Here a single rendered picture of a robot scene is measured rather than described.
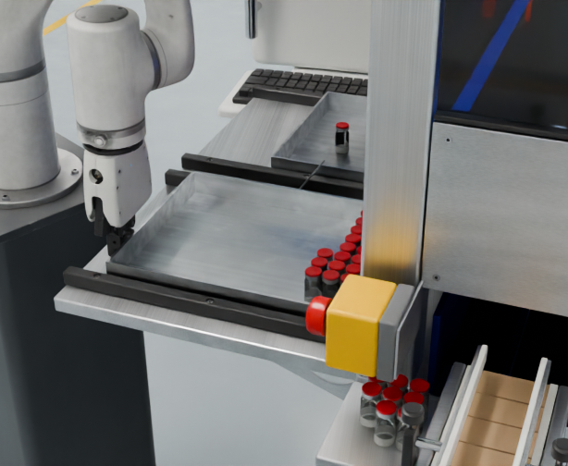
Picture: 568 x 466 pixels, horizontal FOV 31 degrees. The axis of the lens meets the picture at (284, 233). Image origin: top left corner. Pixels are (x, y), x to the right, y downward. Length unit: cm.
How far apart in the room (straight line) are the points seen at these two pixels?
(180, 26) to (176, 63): 5
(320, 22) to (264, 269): 87
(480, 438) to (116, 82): 57
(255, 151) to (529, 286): 70
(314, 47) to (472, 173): 117
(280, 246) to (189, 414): 113
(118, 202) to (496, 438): 55
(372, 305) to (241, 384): 154
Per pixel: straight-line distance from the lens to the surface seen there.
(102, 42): 120
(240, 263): 135
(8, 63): 151
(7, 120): 154
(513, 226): 101
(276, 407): 247
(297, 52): 214
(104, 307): 129
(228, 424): 243
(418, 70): 96
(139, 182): 132
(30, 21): 150
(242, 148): 164
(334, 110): 177
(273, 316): 122
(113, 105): 123
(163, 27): 126
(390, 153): 100
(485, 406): 106
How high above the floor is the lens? 161
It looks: 31 degrees down
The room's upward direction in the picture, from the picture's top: straight up
